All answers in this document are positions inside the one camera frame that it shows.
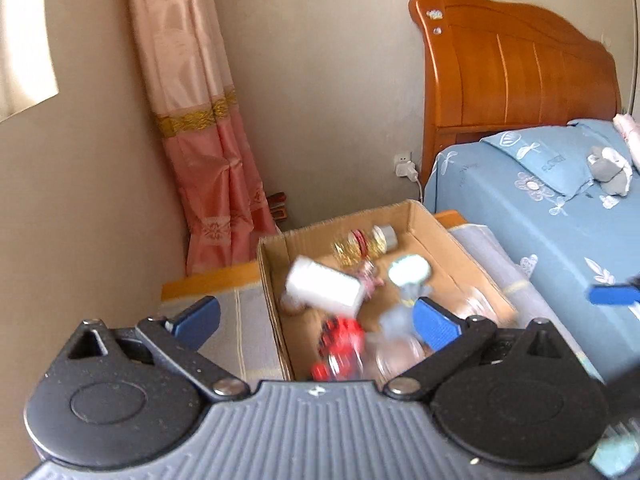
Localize silver tape roll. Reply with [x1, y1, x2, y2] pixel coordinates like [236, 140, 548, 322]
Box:
[372, 224, 399, 254]

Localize white wall charger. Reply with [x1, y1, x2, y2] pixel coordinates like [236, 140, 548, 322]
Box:
[392, 150, 420, 182]

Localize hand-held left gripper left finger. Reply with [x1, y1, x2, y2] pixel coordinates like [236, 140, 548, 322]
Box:
[65, 296, 251, 404]

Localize pink patterned object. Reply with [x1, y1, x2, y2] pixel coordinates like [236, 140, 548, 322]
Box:
[357, 260, 385, 302]

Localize wooden headboard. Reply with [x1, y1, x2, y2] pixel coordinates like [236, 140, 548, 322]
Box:
[407, 0, 624, 190]

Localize reddish wooden object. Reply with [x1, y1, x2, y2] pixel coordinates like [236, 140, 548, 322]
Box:
[267, 192, 292, 222]

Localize clear plastic container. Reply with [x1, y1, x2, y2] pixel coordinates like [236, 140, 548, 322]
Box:
[362, 335, 427, 387]

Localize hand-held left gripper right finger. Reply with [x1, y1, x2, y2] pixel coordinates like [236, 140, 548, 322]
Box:
[382, 297, 568, 404]

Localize pale green plastic object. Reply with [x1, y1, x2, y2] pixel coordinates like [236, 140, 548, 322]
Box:
[387, 254, 432, 289]

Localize grey plush toy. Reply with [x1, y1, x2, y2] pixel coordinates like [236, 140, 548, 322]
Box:
[586, 146, 634, 196]

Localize white plastic bottle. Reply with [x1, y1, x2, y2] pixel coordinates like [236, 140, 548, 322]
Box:
[284, 255, 369, 319]

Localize blue floral bed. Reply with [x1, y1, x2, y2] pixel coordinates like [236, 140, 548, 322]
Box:
[422, 119, 640, 387]

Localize blue floral pillow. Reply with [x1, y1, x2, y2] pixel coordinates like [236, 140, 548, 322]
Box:
[480, 120, 602, 197]

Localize cardboard box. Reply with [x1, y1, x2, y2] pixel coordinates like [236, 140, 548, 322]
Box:
[256, 199, 519, 384]

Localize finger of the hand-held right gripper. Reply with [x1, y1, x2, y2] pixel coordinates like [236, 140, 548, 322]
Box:
[586, 272, 640, 312]

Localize pink cloth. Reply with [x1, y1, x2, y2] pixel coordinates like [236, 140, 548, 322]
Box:
[612, 112, 640, 172]

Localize clear glass jar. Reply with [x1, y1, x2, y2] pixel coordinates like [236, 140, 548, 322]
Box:
[452, 285, 507, 327]

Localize striped mat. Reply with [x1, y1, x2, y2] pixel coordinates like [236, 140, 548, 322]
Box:
[164, 222, 607, 386]

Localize pink curtain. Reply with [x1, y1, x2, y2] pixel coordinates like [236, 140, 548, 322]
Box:
[125, 0, 282, 277]

